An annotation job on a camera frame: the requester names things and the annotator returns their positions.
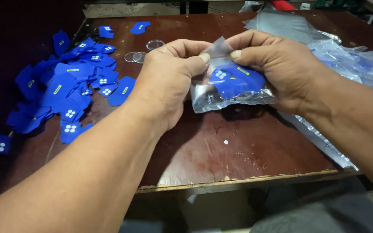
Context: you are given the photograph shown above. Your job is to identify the pile of blue cloth pieces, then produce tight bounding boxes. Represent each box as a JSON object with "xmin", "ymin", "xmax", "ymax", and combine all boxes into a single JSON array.
[{"xmin": 6, "ymin": 30, "xmax": 137, "ymax": 145}]

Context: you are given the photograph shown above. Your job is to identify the black table leg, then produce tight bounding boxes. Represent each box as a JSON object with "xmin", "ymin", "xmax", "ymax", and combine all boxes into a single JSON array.
[{"xmin": 179, "ymin": 1, "xmax": 209, "ymax": 15}]

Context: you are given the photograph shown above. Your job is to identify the person's grey trousers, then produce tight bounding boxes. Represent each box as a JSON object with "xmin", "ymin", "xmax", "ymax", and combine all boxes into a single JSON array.
[{"xmin": 249, "ymin": 176, "xmax": 373, "ymax": 233}]

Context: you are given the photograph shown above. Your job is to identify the stack of empty clear sleeves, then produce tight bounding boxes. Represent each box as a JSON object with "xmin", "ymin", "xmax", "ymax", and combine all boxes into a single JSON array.
[{"xmin": 243, "ymin": 11, "xmax": 359, "ymax": 171}]

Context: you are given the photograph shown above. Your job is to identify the clear plastic bag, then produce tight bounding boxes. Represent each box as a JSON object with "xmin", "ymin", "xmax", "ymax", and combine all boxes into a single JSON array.
[{"xmin": 190, "ymin": 36, "xmax": 278, "ymax": 114}]

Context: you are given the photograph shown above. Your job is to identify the heap of filled plastic bags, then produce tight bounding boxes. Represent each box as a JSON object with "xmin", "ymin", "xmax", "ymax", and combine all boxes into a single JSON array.
[{"xmin": 307, "ymin": 39, "xmax": 373, "ymax": 95}]

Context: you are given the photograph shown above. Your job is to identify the red object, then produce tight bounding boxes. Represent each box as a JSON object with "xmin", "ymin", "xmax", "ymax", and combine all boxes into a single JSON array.
[{"xmin": 270, "ymin": 0, "xmax": 297, "ymax": 11}]

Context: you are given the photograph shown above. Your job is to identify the person's right hand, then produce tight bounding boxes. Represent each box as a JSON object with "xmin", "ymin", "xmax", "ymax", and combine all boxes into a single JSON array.
[{"xmin": 227, "ymin": 29, "xmax": 333, "ymax": 114}]

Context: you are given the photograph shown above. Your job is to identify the person's left hand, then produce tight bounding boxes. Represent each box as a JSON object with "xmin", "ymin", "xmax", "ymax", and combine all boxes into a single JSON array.
[{"xmin": 131, "ymin": 39, "xmax": 213, "ymax": 134}]

